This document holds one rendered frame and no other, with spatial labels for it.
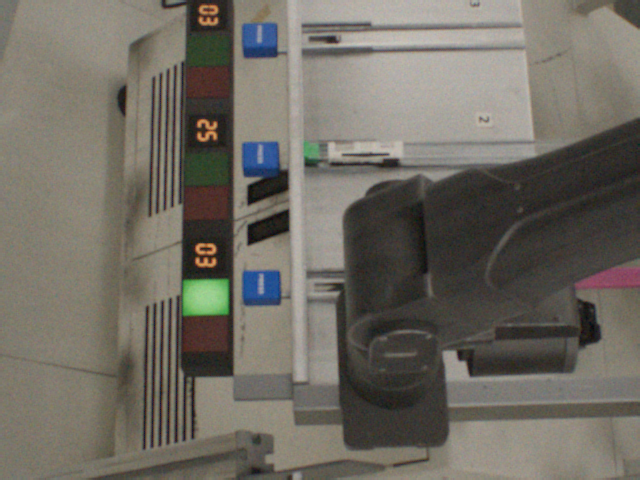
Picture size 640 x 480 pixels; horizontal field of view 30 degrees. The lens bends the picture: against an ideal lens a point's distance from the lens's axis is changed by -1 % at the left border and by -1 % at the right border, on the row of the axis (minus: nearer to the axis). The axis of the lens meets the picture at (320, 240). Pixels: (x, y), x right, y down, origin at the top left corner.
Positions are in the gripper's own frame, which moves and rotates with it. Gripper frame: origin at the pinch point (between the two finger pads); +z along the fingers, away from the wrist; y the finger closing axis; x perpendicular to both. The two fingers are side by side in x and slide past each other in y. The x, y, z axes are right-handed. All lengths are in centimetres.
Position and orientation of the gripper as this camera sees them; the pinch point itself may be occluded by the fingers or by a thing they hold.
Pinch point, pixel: (387, 396)
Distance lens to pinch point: 84.4
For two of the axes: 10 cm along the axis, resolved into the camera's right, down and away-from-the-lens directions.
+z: 0.3, 3.4, 9.4
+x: -10.0, 0.4, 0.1
